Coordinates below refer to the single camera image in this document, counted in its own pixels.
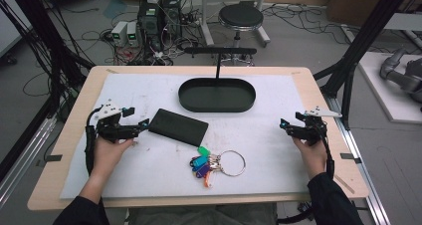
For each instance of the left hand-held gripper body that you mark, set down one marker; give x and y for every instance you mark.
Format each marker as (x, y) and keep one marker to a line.
(111, 130)

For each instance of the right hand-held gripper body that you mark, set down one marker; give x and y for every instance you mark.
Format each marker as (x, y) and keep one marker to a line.
(312, 132)

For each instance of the black wallet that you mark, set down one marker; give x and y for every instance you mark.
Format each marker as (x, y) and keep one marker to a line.
(179, 127)

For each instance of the black oval tray with rack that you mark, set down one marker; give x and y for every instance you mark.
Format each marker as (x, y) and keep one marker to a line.
(217, 99)

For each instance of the person's left hand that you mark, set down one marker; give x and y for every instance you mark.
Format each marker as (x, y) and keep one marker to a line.
(107, 157)

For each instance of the person's right hand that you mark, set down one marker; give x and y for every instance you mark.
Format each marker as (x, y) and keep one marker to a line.
(315, 160)

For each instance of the white table mat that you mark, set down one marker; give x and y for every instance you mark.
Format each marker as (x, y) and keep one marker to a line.
(252, 135)

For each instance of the black tape strip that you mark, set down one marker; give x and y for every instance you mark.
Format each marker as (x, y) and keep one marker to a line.
(53, 158)
(350, 157)

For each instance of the tan tape strip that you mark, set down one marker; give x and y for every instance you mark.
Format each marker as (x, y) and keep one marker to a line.
(345, 184)

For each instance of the grey power supply unit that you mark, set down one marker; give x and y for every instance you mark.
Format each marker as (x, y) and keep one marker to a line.
(132, 34)
(118, 32)

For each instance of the white floor board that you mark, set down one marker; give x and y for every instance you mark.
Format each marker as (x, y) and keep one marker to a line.
(381, 95)

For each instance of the black computer tower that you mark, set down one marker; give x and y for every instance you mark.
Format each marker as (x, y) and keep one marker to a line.
(151, 22)
(172, 9)

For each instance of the white desk leg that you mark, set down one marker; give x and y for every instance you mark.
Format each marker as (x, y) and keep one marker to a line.
(262, 29)
(205, 19)

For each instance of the person's lap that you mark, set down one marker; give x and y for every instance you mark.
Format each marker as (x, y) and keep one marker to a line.
(202, 215)

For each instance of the black round stool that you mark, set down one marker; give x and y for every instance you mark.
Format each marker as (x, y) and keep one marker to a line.
(241, 16)

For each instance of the brown cardboard box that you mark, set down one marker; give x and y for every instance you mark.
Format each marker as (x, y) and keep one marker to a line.
(355, 2)

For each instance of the aluminium rail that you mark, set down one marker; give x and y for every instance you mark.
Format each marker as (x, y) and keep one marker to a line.
(365, 172)
(20, 165)

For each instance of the black metal frame post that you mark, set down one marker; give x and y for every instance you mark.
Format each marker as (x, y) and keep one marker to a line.
(368, 32)
(43, 29)

